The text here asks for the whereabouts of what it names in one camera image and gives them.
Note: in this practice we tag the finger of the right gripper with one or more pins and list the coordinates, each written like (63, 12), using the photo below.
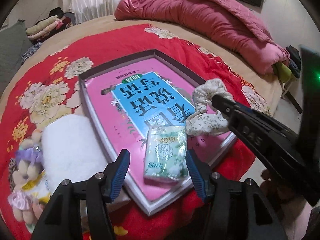
(227, 104)

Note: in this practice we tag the stack of folded clothes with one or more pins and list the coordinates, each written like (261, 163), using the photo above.
(56, 22)

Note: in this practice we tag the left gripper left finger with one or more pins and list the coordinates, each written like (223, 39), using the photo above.
(115, 174)

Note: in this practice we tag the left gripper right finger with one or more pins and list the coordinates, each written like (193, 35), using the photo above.
(200, 174)

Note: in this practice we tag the plush bear pink dress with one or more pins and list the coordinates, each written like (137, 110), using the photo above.
(25, 208)

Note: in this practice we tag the pink and blue book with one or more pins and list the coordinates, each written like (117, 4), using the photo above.
(140, 99)

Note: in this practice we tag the green tissue pack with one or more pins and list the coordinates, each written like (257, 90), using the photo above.
(164, 160)

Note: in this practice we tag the leopard print scrunchie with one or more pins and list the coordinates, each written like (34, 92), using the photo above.
(11, 172)

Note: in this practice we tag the red floral blanket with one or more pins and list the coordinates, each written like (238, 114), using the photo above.
(17, 122)

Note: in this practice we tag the pink rolled duvet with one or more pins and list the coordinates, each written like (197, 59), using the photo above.
(226, 22)

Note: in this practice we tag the green cloth under duvet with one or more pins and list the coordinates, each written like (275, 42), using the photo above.
(282, 72)

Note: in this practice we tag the grey quilted headboard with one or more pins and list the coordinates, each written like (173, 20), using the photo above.
(14, 43)

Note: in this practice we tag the plush bear purple dress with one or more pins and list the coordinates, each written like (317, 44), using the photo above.
(29, 160)

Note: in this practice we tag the yellow wet wipes pack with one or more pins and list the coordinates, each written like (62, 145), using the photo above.
(38, 191)

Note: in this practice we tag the white floral scrunchie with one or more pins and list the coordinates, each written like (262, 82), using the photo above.
(207, 120)

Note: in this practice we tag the white paper towel roll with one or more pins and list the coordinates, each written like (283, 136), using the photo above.
(71, 151)

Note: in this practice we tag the blue patterned cloth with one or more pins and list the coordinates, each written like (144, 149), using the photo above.
(31, 51)

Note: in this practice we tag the person's hand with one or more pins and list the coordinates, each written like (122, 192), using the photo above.
(274, 187)

